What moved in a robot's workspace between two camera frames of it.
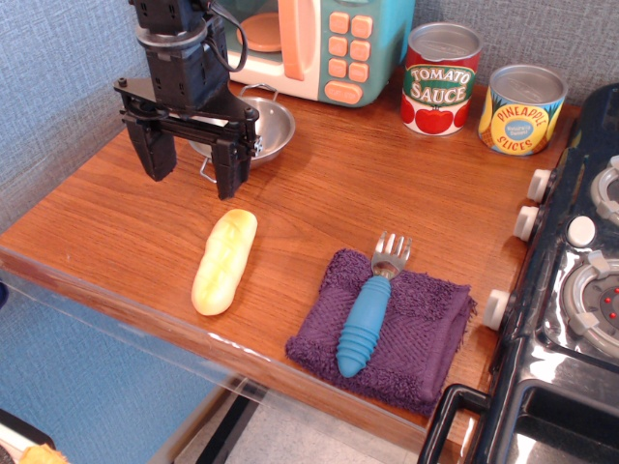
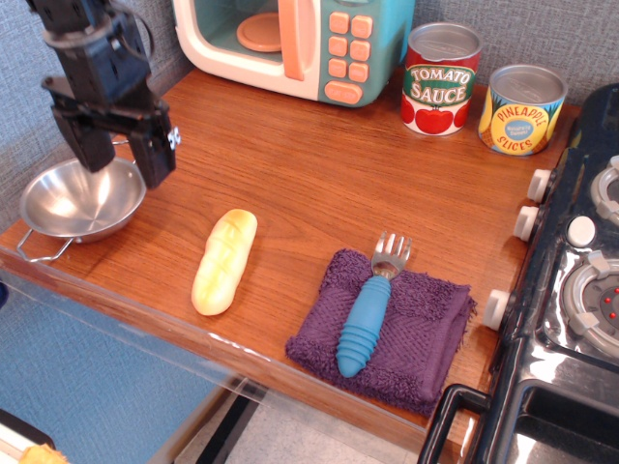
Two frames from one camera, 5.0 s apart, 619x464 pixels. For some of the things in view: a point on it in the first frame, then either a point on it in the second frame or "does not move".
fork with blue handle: x=366 y=310 does not move
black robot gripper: x=190 y=88 → x=109 y=90
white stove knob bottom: x=495 y=309 does not move
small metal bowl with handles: x=275 y=127 → x=70 y=200
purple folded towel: x=381 y=330 does not move
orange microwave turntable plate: x=262 y=32 does not move
